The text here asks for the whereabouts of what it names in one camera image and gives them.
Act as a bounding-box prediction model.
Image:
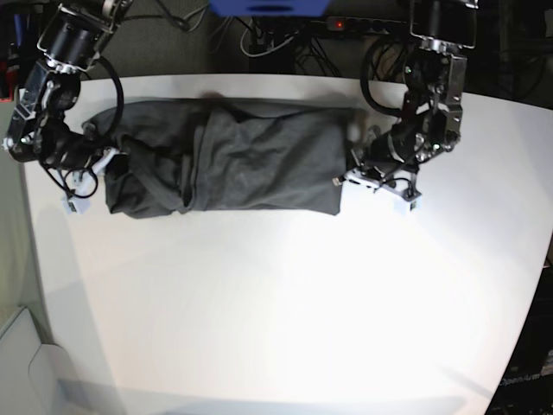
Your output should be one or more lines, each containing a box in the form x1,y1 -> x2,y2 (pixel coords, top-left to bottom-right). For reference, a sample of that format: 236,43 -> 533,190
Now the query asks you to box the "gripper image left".
2,124 -> 117,200

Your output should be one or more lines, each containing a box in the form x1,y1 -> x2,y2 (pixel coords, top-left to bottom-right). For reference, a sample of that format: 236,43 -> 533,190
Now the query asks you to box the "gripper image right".
332,125 -> 422,201

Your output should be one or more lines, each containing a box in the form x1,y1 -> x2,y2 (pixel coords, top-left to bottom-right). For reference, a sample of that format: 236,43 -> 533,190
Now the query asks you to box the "dark grey t-shirt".
105,99 -> 358,219

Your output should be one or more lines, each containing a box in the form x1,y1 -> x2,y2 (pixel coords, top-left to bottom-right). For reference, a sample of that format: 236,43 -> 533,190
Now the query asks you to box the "red clamp at table corner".
0,59 -> 19,102

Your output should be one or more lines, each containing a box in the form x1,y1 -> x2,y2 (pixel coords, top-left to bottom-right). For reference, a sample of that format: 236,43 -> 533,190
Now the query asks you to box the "black power strip red light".
326,16 -> 410,35

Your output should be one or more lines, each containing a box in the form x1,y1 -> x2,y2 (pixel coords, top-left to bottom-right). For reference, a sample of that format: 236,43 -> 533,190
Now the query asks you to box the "blue box at top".
209,0 -> 330,16

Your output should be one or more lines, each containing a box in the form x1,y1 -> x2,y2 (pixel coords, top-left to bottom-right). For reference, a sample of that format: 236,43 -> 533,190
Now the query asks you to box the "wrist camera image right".
394,195 -> 423,215

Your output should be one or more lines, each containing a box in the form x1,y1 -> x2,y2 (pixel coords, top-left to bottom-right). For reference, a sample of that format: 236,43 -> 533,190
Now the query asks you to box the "white cable on floor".
239,25 -> 296,58

